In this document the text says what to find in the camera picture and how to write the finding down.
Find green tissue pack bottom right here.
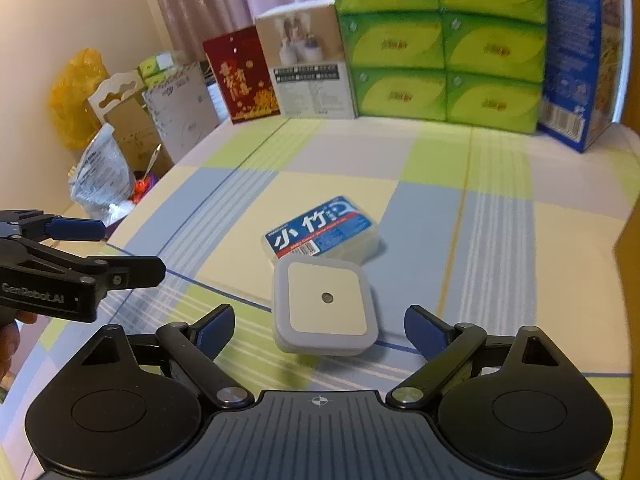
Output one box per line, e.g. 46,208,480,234
446,72,542,134

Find silver plastic bag on left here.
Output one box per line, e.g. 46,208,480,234
68,124,136,226

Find white paper bag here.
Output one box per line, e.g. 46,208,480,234
143,62,220,164

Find green tissue pack middle left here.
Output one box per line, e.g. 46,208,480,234
338,12,445,70

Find blue milk carton box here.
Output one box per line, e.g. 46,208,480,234
538,0,632,153

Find person's left hand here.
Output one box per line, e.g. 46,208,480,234
0,311,38,379

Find white product box with photo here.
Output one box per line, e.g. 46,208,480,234
255,0,356,119

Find white square night light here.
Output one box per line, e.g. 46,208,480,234
272,255,378,356

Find green tissue pack middle right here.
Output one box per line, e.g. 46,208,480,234
440,12,547,84

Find blue dental floss box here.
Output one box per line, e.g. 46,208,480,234
262,195,381,266

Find yellow plastic bag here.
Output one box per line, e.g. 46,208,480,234
48,48,110,151

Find small green boxes on left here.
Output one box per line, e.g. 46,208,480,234
137,51,186,79

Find checked tablecloth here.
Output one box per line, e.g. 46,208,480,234
0,115,640,480

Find green tissue pack bottom left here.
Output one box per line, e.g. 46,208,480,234
350,67,447,122

